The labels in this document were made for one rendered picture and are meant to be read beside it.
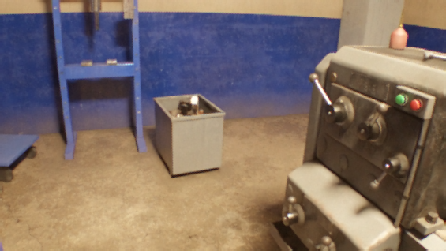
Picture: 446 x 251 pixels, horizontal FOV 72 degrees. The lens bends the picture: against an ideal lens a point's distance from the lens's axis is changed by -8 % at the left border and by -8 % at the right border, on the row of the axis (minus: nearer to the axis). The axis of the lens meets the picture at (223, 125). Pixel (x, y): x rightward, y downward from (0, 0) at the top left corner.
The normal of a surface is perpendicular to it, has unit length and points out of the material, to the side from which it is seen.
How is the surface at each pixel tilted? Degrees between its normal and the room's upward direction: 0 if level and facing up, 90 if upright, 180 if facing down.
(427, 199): 90
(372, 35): 90
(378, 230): 32
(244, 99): 90
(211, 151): 90
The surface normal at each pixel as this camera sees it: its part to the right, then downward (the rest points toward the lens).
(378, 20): 0.32, 0.35
